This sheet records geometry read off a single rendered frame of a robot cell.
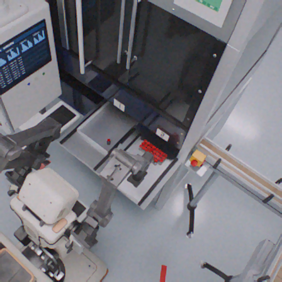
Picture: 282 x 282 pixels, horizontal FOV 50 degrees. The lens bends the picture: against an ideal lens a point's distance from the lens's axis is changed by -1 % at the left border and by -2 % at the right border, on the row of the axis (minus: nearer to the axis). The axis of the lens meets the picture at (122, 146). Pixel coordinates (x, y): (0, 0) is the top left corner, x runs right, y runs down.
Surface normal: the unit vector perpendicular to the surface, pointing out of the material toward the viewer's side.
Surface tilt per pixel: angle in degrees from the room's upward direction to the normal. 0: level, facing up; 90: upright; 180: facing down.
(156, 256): 0
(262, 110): 0
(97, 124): 0
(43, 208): 48
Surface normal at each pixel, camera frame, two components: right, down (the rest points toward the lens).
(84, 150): 0.07, -0.51
